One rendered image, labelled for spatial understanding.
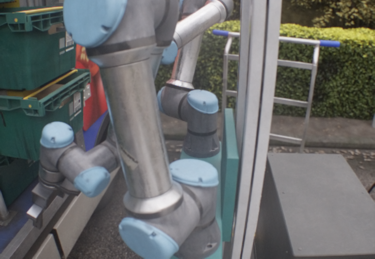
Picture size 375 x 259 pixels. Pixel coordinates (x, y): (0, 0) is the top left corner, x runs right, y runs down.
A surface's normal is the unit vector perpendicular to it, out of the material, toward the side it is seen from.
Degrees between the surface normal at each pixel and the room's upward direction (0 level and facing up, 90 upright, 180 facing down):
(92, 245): 0
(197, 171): 7
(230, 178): 90
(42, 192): 25
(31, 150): 97
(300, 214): 0
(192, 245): 73
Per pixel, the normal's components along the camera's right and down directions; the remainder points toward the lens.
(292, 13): -0.05, -0.61
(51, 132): 0.37, -0.76
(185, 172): 0.07, -0.96
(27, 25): 0.61, 0.34
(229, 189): -0.09, 0.39
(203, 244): 0.35, 0.07
